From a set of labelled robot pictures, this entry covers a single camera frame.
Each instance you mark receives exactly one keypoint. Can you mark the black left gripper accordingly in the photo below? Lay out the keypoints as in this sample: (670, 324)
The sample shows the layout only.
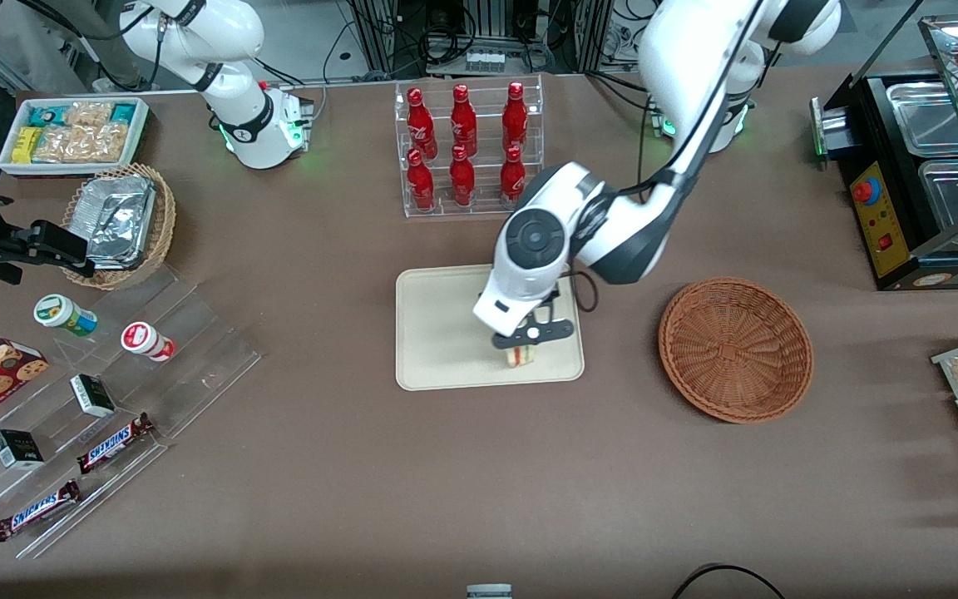
(554, 294)

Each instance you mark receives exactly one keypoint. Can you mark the triangle sandwich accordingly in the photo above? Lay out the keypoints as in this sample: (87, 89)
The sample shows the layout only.
(521, 357)

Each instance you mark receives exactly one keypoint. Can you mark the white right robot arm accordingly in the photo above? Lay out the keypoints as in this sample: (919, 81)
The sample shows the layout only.
(234, 50)

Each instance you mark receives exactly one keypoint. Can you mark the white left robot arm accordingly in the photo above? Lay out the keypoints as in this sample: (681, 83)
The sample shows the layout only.
(678, 83)

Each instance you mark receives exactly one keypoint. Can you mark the beige plastic tray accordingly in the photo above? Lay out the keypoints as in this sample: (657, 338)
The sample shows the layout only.
(437, 333)

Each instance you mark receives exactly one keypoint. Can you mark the tan wicker basket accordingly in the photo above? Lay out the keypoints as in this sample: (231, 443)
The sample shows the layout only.
(165, 225)

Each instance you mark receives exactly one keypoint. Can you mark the brown wicker basket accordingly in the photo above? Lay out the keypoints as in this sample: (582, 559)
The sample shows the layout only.
(733, 349)

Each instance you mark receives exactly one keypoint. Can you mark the silver foil container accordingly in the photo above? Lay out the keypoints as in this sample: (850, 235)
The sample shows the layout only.
(120, 220)

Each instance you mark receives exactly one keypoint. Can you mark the green lid cup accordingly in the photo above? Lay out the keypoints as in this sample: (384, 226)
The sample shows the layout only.
(59, 312)

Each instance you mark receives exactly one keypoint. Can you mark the white snack bin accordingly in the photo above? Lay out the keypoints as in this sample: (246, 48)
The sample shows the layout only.
(5, 165)

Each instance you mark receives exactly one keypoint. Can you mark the yellow snack packet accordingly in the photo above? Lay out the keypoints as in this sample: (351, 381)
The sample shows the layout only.
(27, 145)

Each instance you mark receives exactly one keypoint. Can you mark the clear cracker packet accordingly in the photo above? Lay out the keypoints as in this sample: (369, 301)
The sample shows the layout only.
(88, 113)
(84, 143)

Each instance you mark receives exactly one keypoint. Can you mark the teal snack packet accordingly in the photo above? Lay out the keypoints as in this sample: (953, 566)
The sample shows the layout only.
(123, 112)
(46, 115)

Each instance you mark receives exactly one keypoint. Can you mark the red lid cup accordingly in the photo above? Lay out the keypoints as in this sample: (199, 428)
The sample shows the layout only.
(145, 339)

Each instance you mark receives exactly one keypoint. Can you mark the clear acrylic bottle rack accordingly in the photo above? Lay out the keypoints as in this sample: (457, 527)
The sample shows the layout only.
(483, 210)

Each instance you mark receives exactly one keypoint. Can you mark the small black box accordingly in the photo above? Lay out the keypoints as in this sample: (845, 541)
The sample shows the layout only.
(17, 449)
(92, 395)

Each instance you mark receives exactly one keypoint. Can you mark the red cola bottle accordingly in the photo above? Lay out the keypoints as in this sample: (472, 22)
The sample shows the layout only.
(512, 176)
(515, 116)
(420, 185)
(462, 181)
(421, 125)
(463, 121)

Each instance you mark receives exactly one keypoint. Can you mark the clear acrylic stepped stand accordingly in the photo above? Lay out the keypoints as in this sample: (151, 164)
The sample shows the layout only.
(196, 366)

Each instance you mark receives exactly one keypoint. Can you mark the person in grey trousers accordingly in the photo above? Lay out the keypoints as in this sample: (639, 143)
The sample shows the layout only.
(105, 42)

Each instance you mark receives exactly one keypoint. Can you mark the snickers bar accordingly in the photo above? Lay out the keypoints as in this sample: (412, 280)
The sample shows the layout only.
(113, 443)
(37, 510)

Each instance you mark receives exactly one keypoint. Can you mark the small grey box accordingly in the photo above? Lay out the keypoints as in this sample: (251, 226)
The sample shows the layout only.
(489, 591)

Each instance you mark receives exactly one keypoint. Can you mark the white power strip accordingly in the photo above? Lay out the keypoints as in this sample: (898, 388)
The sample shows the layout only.
(485, 61)

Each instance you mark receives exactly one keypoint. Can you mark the red emergency knob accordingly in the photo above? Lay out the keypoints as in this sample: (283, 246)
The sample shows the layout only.
(864, 192)

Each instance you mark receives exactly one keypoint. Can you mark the black food warmer machine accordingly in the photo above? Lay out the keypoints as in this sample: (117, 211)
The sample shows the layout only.
(886, 241)

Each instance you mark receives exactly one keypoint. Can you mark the aluminium frame post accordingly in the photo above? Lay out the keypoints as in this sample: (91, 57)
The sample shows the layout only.
(381, 37)
(593, 37)

